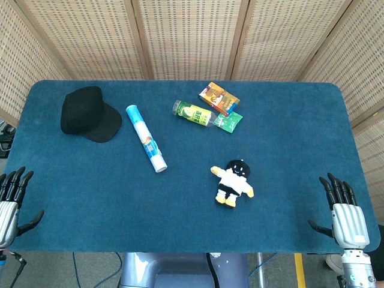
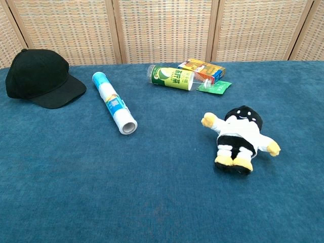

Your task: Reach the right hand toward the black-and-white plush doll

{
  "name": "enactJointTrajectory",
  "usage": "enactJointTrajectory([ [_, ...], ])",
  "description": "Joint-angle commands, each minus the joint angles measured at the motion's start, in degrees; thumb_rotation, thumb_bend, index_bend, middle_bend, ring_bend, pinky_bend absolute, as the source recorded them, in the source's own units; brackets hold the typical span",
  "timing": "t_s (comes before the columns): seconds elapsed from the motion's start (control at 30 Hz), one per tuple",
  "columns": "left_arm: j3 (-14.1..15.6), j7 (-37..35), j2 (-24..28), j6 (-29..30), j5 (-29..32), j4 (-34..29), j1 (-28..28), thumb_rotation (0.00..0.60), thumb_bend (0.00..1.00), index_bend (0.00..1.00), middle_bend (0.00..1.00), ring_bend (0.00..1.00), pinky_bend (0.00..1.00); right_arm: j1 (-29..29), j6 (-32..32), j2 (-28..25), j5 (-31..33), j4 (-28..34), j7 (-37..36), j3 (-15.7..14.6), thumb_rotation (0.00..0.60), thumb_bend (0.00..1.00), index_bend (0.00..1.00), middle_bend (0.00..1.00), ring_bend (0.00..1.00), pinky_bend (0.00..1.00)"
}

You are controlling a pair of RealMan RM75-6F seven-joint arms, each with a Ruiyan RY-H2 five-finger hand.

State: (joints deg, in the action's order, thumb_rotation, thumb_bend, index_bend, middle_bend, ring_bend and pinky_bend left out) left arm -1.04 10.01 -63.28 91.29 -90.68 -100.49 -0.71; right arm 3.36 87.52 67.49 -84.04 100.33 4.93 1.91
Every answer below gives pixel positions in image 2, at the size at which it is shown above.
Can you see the black white plush toy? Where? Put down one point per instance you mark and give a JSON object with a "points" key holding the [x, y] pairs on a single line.
{"points": [[240, 139]]}

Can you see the green label plastic tea bottle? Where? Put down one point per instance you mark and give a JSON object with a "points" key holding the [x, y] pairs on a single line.
{"points": [[169, 77]]}

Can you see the white plastic wrap roll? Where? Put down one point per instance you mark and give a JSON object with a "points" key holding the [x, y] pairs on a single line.
{"points": [[113, 102]]}

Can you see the green tea sachet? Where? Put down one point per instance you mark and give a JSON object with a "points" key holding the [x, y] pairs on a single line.
{"points": [[217, 87]]}

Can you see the orange yellow carton box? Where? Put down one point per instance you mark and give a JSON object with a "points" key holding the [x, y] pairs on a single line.
{"points": [[205, 69]]}

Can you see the blue table cloth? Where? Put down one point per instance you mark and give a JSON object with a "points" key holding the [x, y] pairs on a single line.
{"points": [[126, 182]]}

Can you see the woven folding screen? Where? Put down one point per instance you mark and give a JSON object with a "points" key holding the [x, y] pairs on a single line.
{"points": [[162, 30]]}

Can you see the black baseball cap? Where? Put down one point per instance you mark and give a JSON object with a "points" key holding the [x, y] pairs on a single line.
{"points": [[38, 76]]}

